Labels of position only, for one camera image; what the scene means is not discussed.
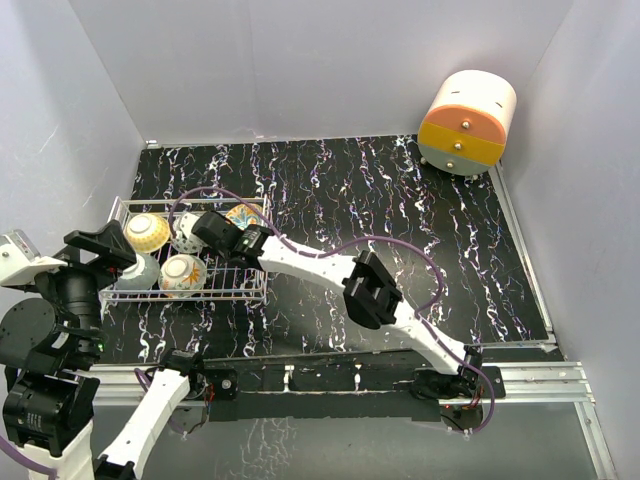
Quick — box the white wire dish rack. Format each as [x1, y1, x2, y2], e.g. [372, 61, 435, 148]
[101, 195, 271, 303]

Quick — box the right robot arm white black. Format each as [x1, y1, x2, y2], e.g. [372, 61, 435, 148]
[180, 212, 482, 401]

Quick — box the yellow teal patterned bowl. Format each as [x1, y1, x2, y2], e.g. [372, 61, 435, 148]
[124, 213, 171, 254]

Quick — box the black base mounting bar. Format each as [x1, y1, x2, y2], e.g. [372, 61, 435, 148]
[184, 351, 506, 426]

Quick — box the grey bowl red rim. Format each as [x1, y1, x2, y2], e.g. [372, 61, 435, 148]
[114, 253, 160, 291]

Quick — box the aluminium frame rail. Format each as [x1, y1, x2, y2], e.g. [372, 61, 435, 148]
[34, 164, 619, 480]

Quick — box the orange blue floral bowl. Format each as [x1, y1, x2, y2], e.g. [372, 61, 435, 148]
[225, 203, 266, 230]

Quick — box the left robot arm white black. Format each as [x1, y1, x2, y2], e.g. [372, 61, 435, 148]
[1, 220, 207, 479]

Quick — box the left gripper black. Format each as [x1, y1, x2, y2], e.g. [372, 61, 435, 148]
[21, 217, 134, 359]

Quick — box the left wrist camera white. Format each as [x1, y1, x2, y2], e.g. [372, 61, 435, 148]
[1, 229, 68, 288]

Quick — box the blue patterned bowl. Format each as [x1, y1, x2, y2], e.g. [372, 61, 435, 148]
[172, 212, 205, 255]

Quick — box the orange flower bowl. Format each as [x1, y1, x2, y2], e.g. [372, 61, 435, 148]
[158, 254, 207, 299]

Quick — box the round pastel drawer cabinet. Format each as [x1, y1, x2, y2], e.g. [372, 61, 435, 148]
[417, 70, 517, 177]

